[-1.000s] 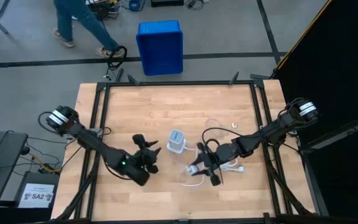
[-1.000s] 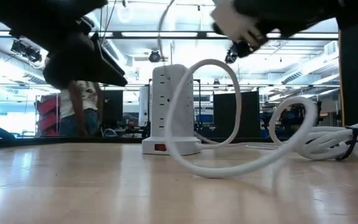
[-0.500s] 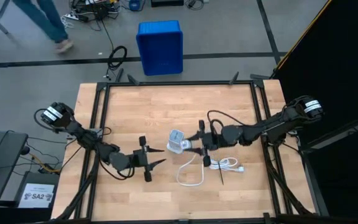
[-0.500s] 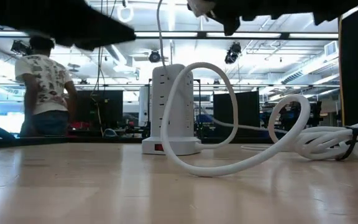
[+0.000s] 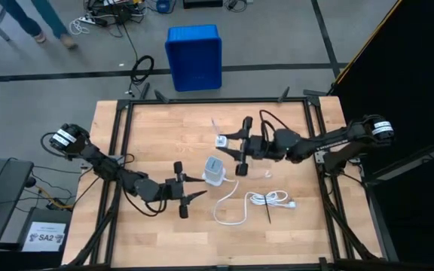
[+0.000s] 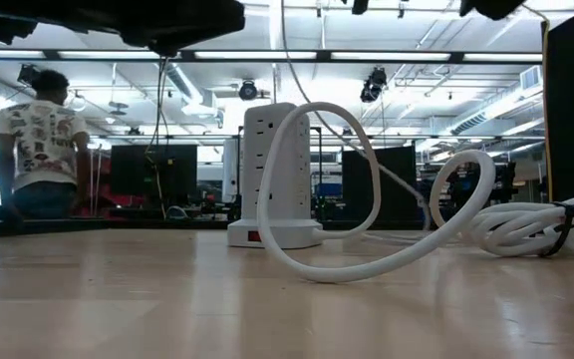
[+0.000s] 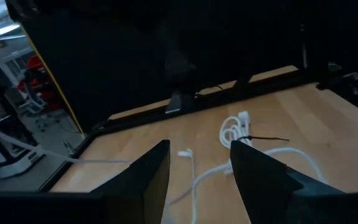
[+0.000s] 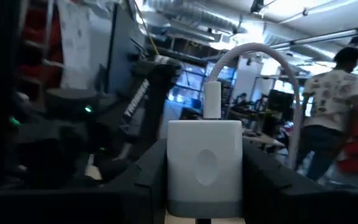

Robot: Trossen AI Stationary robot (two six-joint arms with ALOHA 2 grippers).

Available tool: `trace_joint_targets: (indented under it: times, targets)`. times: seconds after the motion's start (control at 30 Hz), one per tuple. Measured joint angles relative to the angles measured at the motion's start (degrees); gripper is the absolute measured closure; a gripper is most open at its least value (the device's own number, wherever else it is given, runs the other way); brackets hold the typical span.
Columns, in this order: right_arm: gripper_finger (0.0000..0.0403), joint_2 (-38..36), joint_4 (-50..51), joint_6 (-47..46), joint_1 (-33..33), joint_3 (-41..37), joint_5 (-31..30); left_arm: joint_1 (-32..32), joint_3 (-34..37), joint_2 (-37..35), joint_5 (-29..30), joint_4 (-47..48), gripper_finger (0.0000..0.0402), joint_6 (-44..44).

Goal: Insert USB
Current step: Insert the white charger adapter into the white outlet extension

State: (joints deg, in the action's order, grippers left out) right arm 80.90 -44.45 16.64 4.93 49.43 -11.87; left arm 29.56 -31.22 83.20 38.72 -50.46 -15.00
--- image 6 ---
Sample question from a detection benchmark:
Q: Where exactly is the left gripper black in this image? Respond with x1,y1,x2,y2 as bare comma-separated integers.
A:
37,0,246,58

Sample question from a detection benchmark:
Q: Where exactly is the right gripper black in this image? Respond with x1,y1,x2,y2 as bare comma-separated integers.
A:
351,0,527,22

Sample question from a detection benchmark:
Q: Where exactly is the white power strip tower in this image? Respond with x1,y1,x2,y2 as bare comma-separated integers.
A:
226,102,324,249

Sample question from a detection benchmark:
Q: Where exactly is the double black ceiling spotlight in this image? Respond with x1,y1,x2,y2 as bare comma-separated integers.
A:
360,66,388,105

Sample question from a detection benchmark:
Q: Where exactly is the single black ceiling spotlight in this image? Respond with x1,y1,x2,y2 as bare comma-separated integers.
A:
238,79,259,102

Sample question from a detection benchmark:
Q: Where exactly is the black beam with light strips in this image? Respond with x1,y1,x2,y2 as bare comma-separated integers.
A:
0,48,543,64

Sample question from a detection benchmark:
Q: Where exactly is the black standing display screen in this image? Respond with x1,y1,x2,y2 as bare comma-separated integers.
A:
110,144,199,203

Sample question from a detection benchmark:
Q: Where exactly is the white column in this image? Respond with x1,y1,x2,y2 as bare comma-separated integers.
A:
220,138,244,204

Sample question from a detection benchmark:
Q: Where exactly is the person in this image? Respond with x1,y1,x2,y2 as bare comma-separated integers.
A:
0,68,92,221

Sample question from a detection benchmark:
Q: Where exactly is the black square panel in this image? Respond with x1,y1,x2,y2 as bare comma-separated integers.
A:
341,146,418,223

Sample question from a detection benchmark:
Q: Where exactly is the black background robot rig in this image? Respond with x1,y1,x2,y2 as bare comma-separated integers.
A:
416,159,517,223

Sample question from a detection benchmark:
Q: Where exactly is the white ceiling air duct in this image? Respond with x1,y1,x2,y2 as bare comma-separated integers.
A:
164,62,226,129

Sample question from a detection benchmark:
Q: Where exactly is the black ceiling camera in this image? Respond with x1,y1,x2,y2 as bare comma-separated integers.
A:
16,63,40,86

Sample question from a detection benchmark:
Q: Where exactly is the thick white power cord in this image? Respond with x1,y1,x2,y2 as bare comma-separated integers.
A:
255,101,574,284

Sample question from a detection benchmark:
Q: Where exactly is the black cable tie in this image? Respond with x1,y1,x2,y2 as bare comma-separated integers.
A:
537,200,574,259

